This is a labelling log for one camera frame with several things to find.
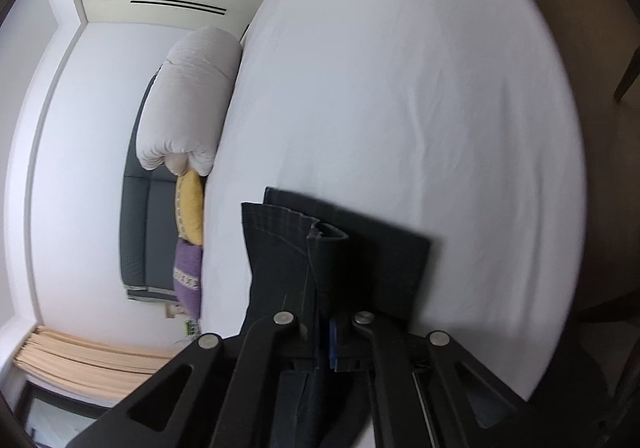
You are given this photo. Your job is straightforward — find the yellow pillow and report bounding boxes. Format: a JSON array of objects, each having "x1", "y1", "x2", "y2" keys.
[{"x1": 175, "y1": 170, "x2": 205, "y2": 246}]

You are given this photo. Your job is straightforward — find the purple pillow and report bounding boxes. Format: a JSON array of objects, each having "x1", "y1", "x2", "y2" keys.
[{"x1": 172, "y1": 238, "x2": 203, "y2": 320}]

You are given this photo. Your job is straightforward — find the grey padded headboard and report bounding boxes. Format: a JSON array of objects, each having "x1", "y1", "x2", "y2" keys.
[{"x1": 119, "y1": 73, "x2": 178, "y2": 301}]

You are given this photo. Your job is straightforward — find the black denim pants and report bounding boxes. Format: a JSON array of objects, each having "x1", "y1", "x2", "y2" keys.
[{"x1": 241, "y1": 186, "x2": 432, "y2": 448}]

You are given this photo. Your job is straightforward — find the rolled white duvet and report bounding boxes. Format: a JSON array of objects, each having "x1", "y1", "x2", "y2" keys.
[{"x1": 136, "y1": 26, "x2": 243, "y2": 177}]

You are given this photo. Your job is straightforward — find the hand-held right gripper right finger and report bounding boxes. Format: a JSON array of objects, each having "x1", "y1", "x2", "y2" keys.
[{"x1": 327, "y1": 310, "x2": 546, "y2": 448}]

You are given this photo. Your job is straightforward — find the beige curtain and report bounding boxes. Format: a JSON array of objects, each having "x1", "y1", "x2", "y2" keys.
[{"x1": 12, "y1": 325, "x2": 186, "y2": 401}]

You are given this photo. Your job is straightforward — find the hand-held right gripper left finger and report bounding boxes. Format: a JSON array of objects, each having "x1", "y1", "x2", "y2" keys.
[{"x1": 65, "y1": 310, "x2": 321, "y2": 448}]

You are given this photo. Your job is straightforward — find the bed with white sheet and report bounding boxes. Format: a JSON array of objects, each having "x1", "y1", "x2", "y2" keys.
[{"x1": 200, "y1": 0, "x2": 587, "y2": 399}]

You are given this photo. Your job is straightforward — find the sliding glass door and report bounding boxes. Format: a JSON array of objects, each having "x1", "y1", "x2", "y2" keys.
[{"x1": 15, "y1": 378, "x2": 106, "y2": 448}]

